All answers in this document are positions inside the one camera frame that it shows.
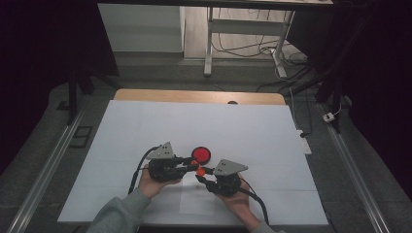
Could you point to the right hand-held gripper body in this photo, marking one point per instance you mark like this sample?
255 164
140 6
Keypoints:
228 181

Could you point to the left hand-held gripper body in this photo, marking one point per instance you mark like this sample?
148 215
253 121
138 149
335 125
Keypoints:
165 168

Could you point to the round red ink pad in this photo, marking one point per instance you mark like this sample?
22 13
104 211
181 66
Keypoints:
201 154

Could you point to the person's left hand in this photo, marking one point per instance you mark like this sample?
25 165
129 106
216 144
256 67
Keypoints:
152 186

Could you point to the person's right hand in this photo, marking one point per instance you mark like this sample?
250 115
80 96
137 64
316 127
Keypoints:
241 204

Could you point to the white paper sheet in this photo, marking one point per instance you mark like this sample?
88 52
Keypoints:
197 200

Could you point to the white table cover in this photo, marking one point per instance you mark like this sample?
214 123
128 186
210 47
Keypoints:
246 129

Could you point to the white power strip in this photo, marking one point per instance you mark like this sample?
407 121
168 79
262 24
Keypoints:
304 142

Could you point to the black floor plate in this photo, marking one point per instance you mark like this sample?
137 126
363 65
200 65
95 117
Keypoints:
81 137

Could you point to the black metal stand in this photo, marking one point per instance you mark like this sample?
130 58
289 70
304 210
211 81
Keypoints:
327 87
73 97

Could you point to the white plug adapter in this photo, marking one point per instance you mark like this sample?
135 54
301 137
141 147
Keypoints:
328 117

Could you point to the white metal stand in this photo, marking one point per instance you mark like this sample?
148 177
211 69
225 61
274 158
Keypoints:
239 53

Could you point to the white cabinet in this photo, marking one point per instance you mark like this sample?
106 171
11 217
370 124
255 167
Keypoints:
142 29

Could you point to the dark curtain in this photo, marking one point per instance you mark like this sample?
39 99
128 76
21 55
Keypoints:
379 81
39 64

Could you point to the aluminium floor rail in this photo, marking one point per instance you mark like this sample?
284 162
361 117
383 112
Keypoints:
353 174
42 171

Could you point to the white desk frame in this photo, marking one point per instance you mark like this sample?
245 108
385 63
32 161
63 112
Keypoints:
246 27

